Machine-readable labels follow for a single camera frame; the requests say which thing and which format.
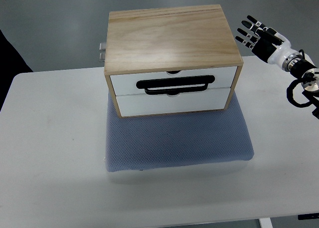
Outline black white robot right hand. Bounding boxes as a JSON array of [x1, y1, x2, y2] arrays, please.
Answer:
[[235, 15, 304, 71]]

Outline white drawer black handle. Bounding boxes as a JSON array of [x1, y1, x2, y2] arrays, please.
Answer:
[[111, 66, 237, 95]]

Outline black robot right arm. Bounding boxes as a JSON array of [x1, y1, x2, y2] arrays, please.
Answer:
[[286, 49, 319, 119]]

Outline wooden drawer cabinet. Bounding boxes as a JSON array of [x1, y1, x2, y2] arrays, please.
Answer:
[[104, 4, 243, 118]]

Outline blue-grey foam cushion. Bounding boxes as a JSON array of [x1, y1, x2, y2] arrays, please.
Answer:
[[105, 96, 254, 172]]

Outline grey metal clamp upper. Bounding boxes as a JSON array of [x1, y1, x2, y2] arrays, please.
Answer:
[[99, 42, 106, 51]]

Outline grey metal clamp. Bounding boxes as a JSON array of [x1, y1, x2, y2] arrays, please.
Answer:
[[99, 52, 105, 62], [99, 42, 106, 51]]

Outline grey metal clamp lower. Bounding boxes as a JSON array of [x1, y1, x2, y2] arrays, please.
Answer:
[[99, 52, 105, 62]]

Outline white table leg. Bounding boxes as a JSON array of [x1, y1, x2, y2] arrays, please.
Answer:
[[259, 218, 273, 228]]

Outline black bracket under table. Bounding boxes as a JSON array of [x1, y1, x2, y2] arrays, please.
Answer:
[[298, 213, 319, 221]]

